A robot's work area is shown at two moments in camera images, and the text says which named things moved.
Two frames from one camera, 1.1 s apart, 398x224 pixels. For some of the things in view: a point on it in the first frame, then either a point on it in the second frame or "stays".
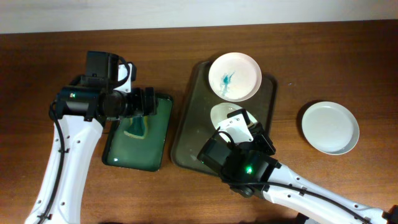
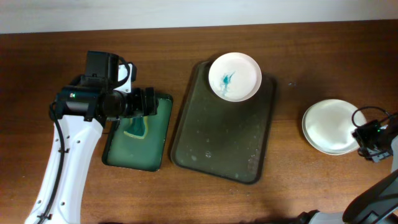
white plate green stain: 221,111 → 328,126
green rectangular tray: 122,150 stays
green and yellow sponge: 137,127 stays
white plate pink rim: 235,76 stays
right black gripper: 259,136 → 360,134
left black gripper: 142,108 stays
